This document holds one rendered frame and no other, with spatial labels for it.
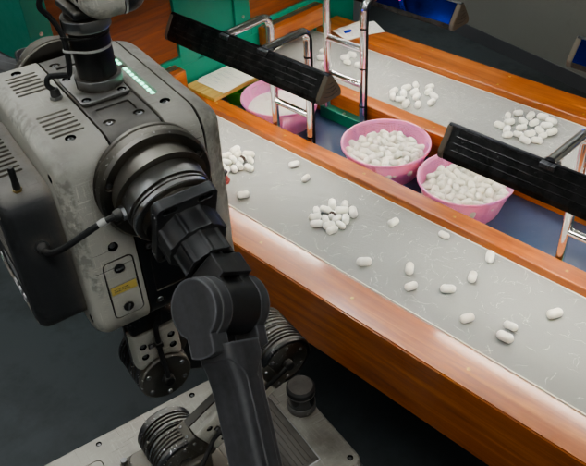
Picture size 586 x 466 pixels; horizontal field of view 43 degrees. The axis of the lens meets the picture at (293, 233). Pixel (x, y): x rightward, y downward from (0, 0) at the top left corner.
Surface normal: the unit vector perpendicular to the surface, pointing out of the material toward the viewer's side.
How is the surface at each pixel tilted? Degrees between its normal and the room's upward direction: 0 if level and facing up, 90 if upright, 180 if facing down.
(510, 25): 90
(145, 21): 90
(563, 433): 0
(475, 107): 0
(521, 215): 0
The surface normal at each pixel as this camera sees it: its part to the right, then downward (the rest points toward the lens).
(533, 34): -0.83, 0.38
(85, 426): -0.05, -0.78
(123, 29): 0.71, 0.41
